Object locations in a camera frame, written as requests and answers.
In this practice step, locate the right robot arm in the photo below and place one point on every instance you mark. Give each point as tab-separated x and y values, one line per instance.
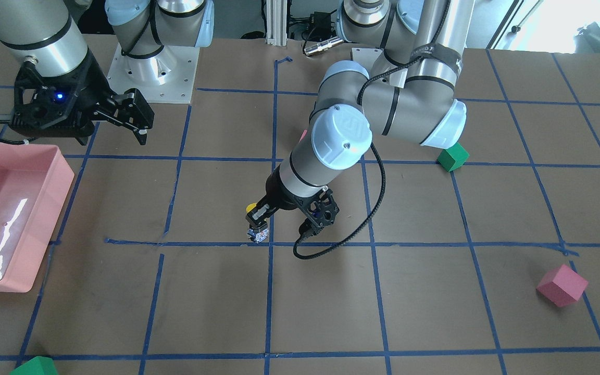
47	31

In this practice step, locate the pink plastic bin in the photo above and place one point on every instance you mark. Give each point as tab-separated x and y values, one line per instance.
35	180

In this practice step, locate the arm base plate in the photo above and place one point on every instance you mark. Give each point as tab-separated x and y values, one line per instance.
167	78
378	54

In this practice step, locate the pink foam cube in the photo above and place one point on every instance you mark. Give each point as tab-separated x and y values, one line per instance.
562	286

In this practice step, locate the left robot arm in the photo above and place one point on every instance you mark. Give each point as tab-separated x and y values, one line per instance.
408	93

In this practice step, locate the green foam cube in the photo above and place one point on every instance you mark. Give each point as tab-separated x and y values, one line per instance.
453	157
38	365

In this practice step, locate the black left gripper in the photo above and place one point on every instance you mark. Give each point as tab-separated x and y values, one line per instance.
277	191

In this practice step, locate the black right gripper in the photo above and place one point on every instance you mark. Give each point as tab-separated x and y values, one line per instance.
93	88

